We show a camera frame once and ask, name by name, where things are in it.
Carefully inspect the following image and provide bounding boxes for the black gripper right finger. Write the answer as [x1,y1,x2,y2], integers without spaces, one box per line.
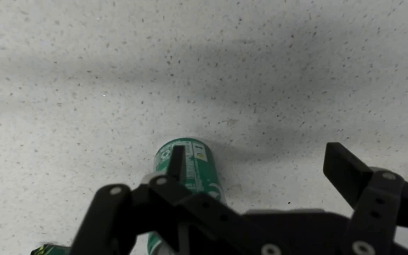
[324,142,408,255]

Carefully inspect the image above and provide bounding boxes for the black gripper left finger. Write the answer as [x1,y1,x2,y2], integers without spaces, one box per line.
[70,146,290,255]

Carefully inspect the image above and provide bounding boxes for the green soda can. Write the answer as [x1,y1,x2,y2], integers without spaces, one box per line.
[145,136,227,255]

